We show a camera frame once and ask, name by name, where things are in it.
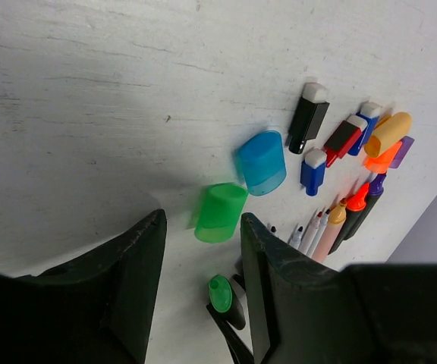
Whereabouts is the pale orange yellow highlighter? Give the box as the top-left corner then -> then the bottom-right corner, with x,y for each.
312,198 -> 347,263

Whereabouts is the purple highlighter cap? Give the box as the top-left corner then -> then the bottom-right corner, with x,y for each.
389,136 -> 415,169

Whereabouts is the black pen cap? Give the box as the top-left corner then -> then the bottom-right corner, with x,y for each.
288,83 -> 329,155

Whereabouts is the green highlighter cap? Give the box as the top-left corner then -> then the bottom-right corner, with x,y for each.
194,183 -> 248,243

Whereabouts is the red cap thin pen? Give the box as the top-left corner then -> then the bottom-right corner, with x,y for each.
299,211 -> 322,254

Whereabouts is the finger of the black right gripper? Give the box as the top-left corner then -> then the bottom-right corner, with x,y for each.
206,300 -> 254,364

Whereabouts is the orange black highlighter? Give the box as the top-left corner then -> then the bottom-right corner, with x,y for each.
329,183 -> 369,254

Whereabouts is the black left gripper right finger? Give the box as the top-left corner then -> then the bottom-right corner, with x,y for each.
241,213 -> 437,363

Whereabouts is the blue cap thin pen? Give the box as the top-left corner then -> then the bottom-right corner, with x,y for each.
307,209 -> 330,257

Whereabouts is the blue highlighter cap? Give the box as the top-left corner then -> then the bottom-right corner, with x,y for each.
236,130 -> 287,196

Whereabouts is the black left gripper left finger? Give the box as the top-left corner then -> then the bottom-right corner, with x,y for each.
0,209 -> 167,363

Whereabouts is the purple black highlighter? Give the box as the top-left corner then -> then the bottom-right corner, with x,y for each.
345,173 -> 387,240

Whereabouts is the green black highlighter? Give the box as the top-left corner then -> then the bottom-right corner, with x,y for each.
208,275 -> 246,331

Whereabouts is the pale orange highlighter cap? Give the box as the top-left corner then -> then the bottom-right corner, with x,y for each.
364,111 -> 413,158

